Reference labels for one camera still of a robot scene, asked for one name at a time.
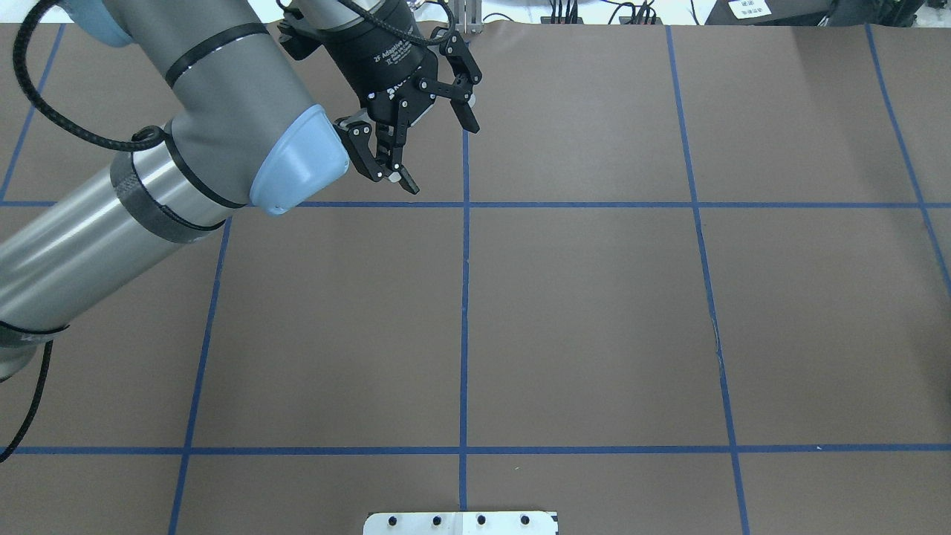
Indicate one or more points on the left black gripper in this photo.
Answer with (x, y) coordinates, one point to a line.
(377, 53)

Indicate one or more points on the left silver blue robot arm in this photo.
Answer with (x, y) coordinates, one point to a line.
(267, 122)

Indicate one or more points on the black label box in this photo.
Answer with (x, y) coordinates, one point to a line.
(767, 13)

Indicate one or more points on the aluminium frame post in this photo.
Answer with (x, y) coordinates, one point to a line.
(468, 15)

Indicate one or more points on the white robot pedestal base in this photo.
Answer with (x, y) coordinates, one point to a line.
(463, 522)

